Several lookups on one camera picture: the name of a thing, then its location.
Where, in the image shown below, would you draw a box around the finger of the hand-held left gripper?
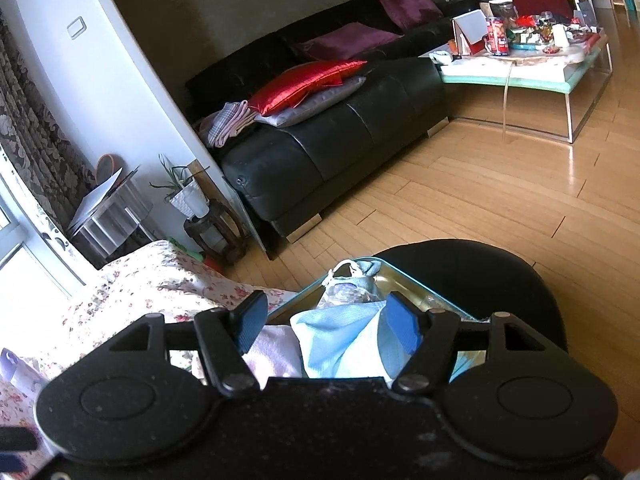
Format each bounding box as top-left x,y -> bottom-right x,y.
0,427 -> 39,479

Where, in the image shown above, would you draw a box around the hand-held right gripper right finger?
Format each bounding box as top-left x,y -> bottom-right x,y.
382,292 -> 554,395

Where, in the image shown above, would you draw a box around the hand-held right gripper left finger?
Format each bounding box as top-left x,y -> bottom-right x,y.
106,290 -> 269,396

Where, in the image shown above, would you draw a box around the teal metal tin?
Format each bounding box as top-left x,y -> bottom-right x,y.
266,257 -> 496,327

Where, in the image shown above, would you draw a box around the pink cloth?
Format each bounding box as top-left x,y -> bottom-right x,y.
243,324 -> 307,392

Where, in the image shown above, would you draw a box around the light blue face mask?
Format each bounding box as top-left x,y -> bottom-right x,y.
291,304 -> 488,382

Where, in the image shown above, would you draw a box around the black round stool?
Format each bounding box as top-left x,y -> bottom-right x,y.
371,239 -> 572,357

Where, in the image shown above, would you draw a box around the dark wooden plant stand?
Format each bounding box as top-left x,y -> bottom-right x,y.
183,199 -> 249,267

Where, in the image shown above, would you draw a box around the floral blanket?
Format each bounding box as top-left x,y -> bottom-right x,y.
0,239 -> 302,453

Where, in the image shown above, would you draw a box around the potted plant in white pot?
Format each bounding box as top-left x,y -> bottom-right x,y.
149,154 -> 212,220

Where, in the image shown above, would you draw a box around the glass side table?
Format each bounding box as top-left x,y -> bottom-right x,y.
66,179 -> 157,262

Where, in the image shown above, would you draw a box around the white papers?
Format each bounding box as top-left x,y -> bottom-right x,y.
66,166 -> 142,232

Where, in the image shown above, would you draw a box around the folded checked cloth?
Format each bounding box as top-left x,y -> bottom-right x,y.
196,100 -> 259,149

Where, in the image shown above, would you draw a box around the black leather sofa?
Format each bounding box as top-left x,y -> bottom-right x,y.
184,0 -> 482,262

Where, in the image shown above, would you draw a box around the grey cushion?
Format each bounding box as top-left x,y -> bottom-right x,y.
254,75 -> 367,129

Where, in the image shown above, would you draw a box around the red satin cushion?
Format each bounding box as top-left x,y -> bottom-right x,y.
247,59 -> 369,116

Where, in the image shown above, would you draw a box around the glass coffee table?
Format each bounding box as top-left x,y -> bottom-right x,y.
439,30 -> 614,144

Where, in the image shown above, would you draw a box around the large purple cushion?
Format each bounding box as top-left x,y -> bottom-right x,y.
289,23 -> 404,62

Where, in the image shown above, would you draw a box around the patterned curtain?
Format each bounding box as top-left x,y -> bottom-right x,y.
0,7 -> 97,198

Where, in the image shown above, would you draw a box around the white card box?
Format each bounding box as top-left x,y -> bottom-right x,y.
451,9 -> 489,57

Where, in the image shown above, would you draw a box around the red can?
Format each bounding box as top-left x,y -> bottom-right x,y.
485,16 -> 511,57

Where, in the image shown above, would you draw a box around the small purple cushion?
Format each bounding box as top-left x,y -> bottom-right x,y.
375,0 -> 444,32

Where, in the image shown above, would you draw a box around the glass jar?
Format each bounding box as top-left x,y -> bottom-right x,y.
492,0 -> 522,32

